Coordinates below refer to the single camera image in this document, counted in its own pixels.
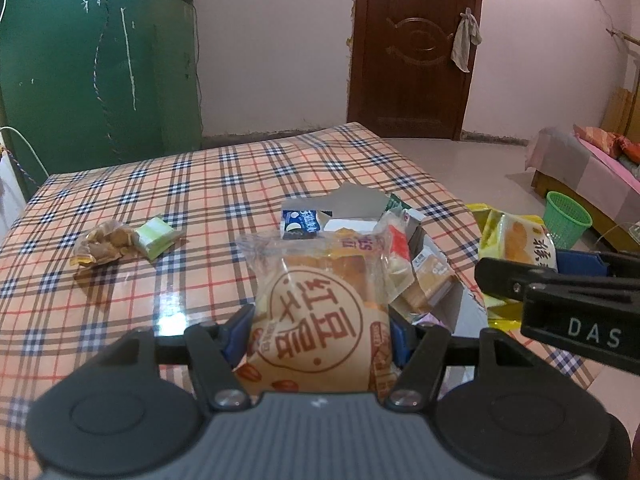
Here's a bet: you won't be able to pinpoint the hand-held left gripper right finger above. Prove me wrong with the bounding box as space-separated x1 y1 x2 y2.
382 311 561 413

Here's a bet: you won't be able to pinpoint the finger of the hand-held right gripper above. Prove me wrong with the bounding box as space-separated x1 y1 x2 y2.
474 257 614 303
556 250 640 281

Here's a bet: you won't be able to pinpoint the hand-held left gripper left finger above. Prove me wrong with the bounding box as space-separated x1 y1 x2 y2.
65 304 257 412

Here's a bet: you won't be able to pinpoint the yellow snack packet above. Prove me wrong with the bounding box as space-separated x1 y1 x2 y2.
467 202 559 332

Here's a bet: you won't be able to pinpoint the red print bread bag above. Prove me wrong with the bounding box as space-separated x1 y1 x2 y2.
235 230 397 397

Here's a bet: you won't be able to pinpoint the red and white cracker packet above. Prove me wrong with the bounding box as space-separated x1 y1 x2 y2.
382 210 458 324

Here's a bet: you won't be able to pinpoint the blue snack packet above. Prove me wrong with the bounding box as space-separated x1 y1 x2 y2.
281 208 321 241

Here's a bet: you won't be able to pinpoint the green and white snack packet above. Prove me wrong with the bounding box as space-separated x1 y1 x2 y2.
385 194 427 235

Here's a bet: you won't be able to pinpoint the white cardboard box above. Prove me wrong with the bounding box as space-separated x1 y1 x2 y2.
280 182 488 386

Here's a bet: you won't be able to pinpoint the small clear bag brown snacks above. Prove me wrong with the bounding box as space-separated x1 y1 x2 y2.
69 220 141 276

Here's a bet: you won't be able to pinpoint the green plastic wastebasket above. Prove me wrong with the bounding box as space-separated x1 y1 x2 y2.
542 191 594 252

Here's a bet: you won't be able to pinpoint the wooden bed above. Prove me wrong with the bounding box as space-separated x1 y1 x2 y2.
525 87 640 242

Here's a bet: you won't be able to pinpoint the light green snack packet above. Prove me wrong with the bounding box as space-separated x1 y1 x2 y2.
135 215 184 261

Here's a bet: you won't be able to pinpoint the plaid tablecloth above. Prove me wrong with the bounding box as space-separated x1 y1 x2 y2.
0 121 608 461

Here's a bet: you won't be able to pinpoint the brown wooden door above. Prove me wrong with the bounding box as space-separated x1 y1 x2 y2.
347 0 485 142

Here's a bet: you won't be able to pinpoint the wooden stick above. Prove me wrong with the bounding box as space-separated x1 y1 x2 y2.
606 27 640 47

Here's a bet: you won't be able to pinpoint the grey rag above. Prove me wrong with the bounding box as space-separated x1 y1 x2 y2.
450 7 484 74

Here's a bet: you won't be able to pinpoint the green cabinet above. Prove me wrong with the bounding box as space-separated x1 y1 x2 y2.
0 0 204 202

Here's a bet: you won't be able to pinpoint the red and blue twisted cord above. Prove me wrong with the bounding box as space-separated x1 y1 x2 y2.
0 147 39 189

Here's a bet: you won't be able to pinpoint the white cable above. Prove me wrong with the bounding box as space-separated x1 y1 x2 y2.
0 127 49 179

